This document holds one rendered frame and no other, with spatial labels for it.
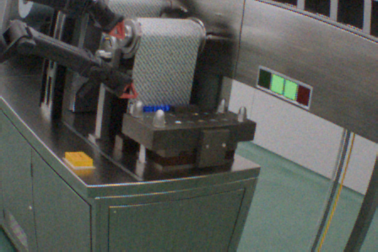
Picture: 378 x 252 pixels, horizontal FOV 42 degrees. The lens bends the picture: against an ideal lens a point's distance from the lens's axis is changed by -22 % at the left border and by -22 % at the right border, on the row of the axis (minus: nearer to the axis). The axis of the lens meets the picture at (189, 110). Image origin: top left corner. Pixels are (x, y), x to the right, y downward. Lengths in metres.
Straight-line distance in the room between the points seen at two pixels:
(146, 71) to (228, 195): 0.46
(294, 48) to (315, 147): 2.97
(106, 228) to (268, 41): 0.78
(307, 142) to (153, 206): 3.16
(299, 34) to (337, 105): 0.26
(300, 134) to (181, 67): 2.96
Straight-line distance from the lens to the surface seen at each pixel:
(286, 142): 4.94
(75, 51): 1.62
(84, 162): 1.68
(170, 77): 1.93
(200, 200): 1.83
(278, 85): 1.82
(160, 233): 1.79
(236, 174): 1.88
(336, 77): 1.67
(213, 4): 2.06
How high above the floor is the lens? 1.51
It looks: 14 degrees down
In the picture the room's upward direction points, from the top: 9 degrees clockwise
